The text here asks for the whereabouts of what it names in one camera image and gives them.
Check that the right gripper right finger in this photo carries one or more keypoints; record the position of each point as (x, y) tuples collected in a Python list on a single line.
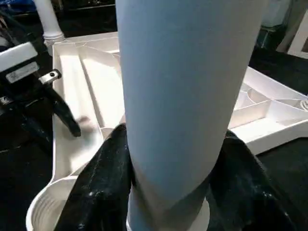
[(245, 192)]

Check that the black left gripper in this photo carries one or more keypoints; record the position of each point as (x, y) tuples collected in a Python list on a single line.
[(29, 96)]

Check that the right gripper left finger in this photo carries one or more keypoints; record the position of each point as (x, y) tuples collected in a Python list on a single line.
[(101, 187)]

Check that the white plastic table top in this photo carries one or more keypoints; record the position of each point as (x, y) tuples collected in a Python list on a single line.
[(96, 86)]

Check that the white plastic table leg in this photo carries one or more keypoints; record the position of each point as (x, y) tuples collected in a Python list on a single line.
[(48, 19), (187, 96)]

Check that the black work mat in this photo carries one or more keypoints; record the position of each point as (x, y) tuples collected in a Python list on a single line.
[(19, 173)]

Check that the white glass-door cabinet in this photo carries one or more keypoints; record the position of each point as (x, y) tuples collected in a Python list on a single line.
[(301, 43)]

